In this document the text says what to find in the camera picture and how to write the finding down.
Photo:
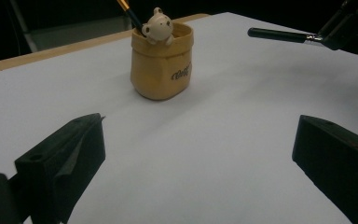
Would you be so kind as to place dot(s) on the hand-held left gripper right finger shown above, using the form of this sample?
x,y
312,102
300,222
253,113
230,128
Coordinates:
x,y
338,161

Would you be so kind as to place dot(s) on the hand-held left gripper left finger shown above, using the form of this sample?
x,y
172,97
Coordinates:
x,y
62,161

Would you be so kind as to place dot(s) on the fluffy black silver-ferrule makeup brush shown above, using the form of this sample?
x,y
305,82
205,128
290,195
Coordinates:
x,y
276,34

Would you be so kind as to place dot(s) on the tan bear brush holder cup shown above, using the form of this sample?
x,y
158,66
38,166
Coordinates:
x,y
160,68

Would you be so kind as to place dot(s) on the thin black gold-ferrule makeup brush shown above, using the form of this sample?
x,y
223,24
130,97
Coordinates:
x,y
132,15

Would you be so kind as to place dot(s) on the light wooden table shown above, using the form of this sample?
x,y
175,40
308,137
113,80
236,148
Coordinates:
x,y
43,56

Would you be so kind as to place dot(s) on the white table cover sheet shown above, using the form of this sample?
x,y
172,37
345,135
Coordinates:
x,y
199,155

